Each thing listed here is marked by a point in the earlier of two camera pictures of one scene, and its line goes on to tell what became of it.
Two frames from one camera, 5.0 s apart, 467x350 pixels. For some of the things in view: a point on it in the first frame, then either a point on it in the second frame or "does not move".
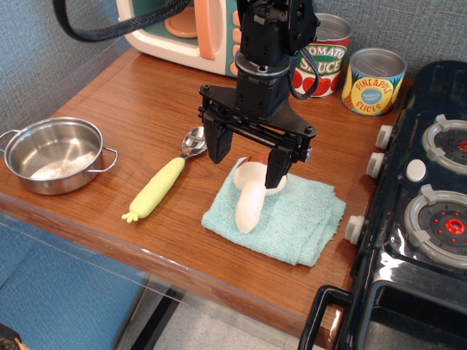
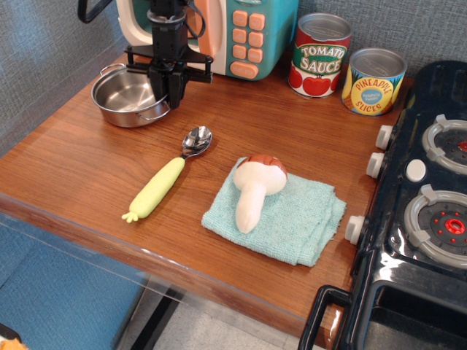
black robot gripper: x=258 y=108 to x=169 y=51
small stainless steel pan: x=58 y=156 to x=121 y=95
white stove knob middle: x=374 y=164 does not move
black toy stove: x=408 y=282 does not move
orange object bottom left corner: x=10 y=340 does not move
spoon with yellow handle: x=194 y=142 does not move
